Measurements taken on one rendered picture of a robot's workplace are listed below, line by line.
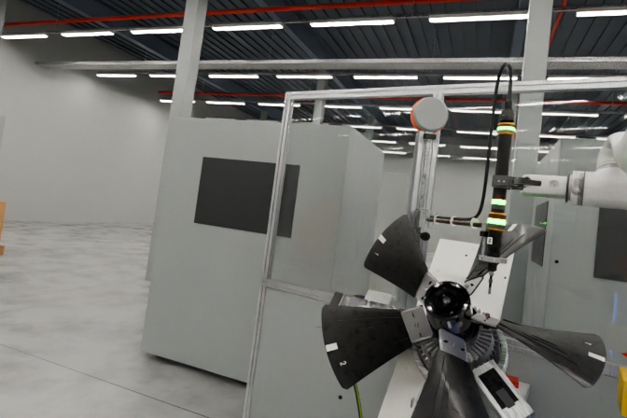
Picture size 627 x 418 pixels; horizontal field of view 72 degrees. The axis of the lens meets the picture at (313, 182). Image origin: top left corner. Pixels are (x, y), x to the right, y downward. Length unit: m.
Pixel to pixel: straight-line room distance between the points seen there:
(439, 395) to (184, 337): 2.93
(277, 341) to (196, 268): 1.44
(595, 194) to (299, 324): 1.60
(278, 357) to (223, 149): 1.81
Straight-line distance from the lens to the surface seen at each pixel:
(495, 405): 1.27
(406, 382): 1.45
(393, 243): 1.42
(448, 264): 1.65
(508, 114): 1.27
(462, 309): 1.21
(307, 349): 2.36
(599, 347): 1.28
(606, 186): 1.20
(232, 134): 3.60
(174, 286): 3.85
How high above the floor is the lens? 1.42
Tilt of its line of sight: 3 degrees up
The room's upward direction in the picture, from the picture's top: 7 degrees clockwise
